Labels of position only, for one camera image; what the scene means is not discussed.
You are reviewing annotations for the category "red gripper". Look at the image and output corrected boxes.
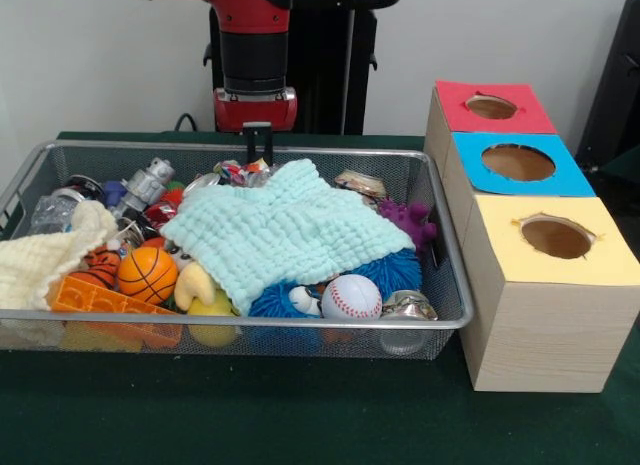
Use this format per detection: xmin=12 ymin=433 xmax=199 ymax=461
xmin=213 ymin=86 xmax=298 ymax=165

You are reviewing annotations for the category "colourful dotted cloth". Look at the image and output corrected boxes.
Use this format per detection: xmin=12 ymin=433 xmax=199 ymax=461
xmin=213 ymin=157 xmax=274 ymax=186

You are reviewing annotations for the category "wooden box with three holes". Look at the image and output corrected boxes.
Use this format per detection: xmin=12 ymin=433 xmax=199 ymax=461
xmin=423 ymin=79 xmax=640 ymax=394

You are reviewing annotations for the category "mint green waffle cloth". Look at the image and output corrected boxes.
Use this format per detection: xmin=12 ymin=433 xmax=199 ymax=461
xmin=159 ymin=158 xmax=417 ymax=317

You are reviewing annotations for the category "silver toy robot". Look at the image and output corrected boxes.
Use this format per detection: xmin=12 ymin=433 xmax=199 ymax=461
xmin=108 ymin=157 xmax=176 ymax=219

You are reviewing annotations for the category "blue spiky rubber ball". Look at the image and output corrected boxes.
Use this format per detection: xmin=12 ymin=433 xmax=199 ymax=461
xmin=344 ymin=247 xmax=424 ymax=299
xmin=248 ymin=279 xmax=324 ymax=319

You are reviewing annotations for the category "purple spiky rubber toy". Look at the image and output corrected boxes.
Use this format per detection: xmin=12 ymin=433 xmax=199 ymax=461
xmin=377 ymin=197 xmax=439 ymax=254

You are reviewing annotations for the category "orange toy basketball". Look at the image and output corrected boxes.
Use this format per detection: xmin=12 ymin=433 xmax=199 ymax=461
xmin=117 ymin=246 xmax=180 ymax=306

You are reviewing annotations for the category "white toy baseball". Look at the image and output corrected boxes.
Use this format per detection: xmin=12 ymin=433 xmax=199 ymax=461
xmin=321 ymin=273 xmax=384 ymax=320

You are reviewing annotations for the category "crushed silver can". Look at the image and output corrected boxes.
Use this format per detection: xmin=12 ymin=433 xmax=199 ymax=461
xmin=382 ymin=289 xmax=439 ymax=322

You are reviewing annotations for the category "orange plastic building block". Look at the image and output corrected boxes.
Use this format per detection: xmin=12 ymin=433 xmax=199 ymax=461
xmin=49 ymin=274 xmax=184 ymax=350

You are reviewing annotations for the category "cream knitted cloth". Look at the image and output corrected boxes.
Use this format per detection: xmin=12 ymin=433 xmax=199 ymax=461
xmin=0 ymin=199 xmax=119 ymax=311

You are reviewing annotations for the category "black upright panel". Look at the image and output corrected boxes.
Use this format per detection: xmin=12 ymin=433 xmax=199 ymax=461
xmin=574 ymin=0 xmax=640 ymax=174

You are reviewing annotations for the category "dark green side table cloth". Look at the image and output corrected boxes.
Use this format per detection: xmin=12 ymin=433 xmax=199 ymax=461
xmin=597 ymin=145 xmax=640 ymax=179

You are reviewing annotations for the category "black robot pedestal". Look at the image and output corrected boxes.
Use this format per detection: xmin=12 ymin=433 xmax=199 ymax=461
xmin=202 ymin=0 xmax=404 ymax=136

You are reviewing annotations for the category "silver wire mesh bin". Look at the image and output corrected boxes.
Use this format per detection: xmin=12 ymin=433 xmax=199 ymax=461
xmin=0 ymin=139 xmax=475 ymax=361

